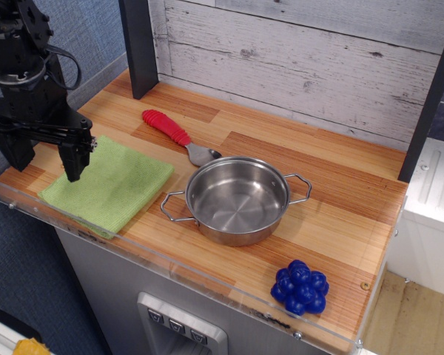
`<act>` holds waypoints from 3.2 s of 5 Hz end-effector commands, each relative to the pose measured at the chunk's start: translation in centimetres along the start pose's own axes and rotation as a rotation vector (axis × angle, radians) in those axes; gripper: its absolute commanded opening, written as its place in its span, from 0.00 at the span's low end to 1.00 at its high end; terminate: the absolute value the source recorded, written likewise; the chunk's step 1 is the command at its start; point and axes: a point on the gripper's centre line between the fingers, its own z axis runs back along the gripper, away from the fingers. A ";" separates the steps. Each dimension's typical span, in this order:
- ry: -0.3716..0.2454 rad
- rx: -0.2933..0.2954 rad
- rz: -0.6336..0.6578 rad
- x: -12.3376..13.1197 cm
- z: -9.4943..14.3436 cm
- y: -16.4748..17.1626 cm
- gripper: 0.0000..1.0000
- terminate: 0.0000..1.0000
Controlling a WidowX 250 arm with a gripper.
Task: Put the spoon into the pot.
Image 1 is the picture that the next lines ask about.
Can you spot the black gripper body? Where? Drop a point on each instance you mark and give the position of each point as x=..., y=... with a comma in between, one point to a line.
x=34, y=106

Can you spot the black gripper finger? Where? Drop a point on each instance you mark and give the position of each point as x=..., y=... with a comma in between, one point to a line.
x=74, y=157
x=18, y=151

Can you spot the red handled metal spoon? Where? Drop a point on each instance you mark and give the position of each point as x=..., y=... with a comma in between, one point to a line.
x=198, y=155

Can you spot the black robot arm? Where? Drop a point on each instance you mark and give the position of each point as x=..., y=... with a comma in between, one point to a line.
x=24, y=41

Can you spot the green folded cloth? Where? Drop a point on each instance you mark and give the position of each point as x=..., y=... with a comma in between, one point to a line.
x=116, y=185

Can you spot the stainless steel pot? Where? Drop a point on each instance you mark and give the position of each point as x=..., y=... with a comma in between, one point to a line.
x=239, y=201

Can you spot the silver button control panel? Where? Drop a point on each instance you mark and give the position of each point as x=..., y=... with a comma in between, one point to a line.
x=172, y=330

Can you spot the yellow object bottom left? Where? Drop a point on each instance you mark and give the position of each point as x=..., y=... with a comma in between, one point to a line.
x=30, y=347

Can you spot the blue toy grape bunch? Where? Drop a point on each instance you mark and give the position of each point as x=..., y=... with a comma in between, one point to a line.
x=300, y=290

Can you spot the white ridged appliance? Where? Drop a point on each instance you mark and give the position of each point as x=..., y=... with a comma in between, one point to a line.
x=416, y=251

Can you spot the dark left upright post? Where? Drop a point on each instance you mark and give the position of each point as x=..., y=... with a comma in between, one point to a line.
x=138, y=38

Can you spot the dark upright post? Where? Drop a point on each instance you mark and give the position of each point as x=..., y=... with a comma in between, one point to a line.
x=424, y=123
x=138, y=38

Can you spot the clear acrylic guard rail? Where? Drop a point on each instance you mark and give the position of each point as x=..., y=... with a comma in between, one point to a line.
x=163, y=254

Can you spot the dark right upright post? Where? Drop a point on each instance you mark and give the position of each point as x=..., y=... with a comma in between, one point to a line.
x=424, y=123

